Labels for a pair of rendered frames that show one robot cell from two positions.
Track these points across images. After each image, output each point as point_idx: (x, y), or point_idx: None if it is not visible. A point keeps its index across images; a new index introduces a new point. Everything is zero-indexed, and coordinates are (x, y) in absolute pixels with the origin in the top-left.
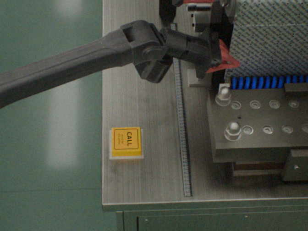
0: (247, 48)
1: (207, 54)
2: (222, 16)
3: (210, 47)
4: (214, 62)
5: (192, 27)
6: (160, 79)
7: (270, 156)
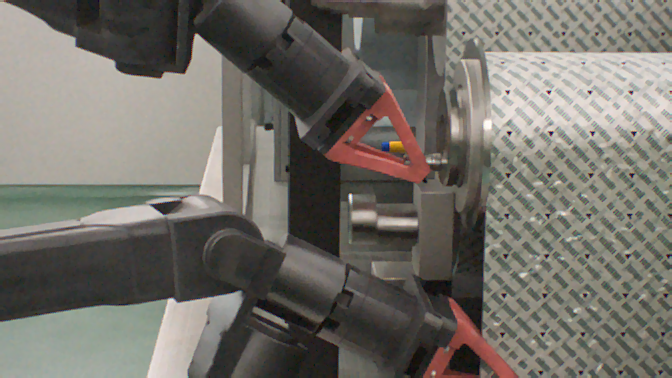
0: (537, 313)
1: (414, 314)
2: (459, 302)
3: (420, 296)
4: (434, 318)
5: None
6: None
7: None
